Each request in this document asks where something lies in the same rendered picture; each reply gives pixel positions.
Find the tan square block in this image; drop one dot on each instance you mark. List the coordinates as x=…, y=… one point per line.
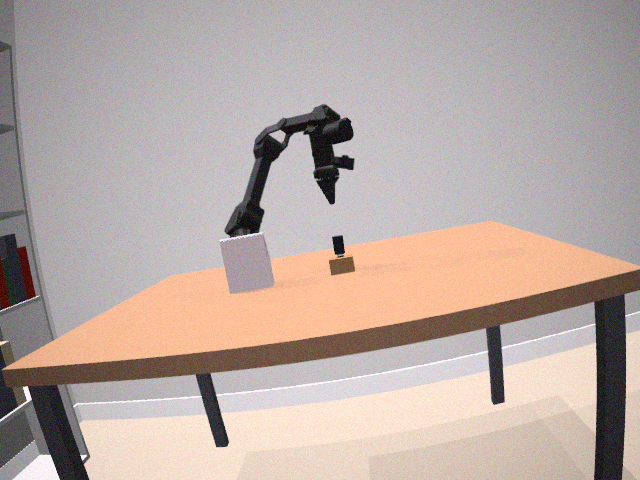
x=341, y=265

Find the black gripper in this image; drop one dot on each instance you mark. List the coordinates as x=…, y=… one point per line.
x=325, y=172

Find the dark grey cylinder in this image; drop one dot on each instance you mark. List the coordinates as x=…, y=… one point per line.
x=338, y=244

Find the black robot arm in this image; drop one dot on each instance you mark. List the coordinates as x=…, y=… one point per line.
x=324, y=127

